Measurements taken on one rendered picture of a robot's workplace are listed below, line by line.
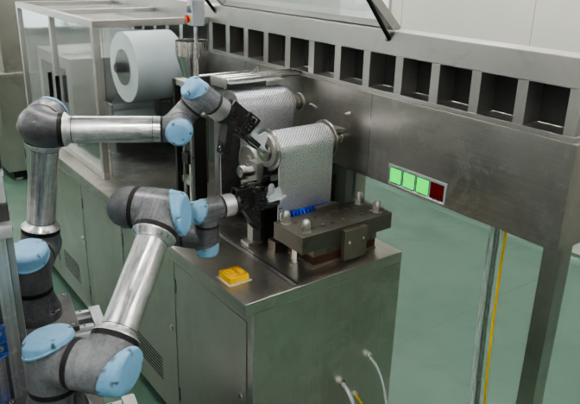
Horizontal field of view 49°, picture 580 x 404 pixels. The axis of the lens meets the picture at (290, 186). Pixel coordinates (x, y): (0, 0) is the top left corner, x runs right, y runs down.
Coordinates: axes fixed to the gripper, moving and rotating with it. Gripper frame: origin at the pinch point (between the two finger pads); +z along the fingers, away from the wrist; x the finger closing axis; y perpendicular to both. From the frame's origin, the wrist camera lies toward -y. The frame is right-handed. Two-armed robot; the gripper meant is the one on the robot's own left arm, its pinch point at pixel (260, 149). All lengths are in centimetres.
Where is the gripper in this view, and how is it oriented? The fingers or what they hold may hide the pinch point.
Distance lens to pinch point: 211.2
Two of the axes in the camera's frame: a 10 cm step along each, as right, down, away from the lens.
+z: 6.0, 4.6, 6.5
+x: -5.9, -2.9, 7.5
